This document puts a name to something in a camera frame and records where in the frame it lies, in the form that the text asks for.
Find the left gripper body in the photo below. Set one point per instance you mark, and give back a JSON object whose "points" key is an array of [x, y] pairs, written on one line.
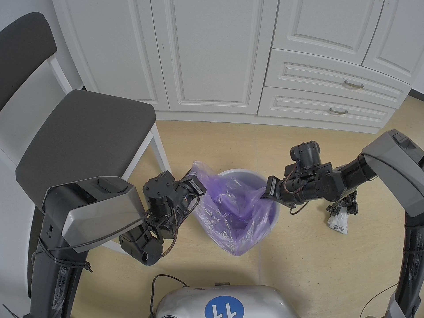
{"points": [[188, 190]]}

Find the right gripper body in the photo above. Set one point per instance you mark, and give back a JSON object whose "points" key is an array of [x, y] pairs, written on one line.
{"points": [[285, 192]]}

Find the purple plastic bag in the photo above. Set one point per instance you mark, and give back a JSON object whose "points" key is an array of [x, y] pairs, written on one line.
{"points": [[232, 210]]}

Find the black plastic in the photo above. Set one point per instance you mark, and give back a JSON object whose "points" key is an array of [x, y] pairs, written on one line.
{"points": [[351, 205]]}

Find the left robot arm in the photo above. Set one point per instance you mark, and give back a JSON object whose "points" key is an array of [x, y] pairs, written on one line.
{"points": [[92, 210]]}

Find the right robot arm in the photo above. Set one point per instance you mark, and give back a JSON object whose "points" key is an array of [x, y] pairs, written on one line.
{"points": [[391, 164]]}

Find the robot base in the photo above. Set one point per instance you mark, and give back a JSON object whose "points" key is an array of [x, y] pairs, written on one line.
{"points": [[185, 301]]}

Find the white trash bin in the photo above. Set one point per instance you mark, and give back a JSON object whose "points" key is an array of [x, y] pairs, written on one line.
{"points": [[246, 172]]}

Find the white chair dark grey seat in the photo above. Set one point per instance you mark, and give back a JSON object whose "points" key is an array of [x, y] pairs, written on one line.
{"points": [[82, 128]]}

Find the white wardrobe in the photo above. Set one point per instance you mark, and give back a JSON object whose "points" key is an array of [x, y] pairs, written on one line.
{"points": [[215, 45]]}

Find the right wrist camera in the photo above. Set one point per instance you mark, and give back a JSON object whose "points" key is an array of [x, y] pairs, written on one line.
{"points": [[291, 171]]}

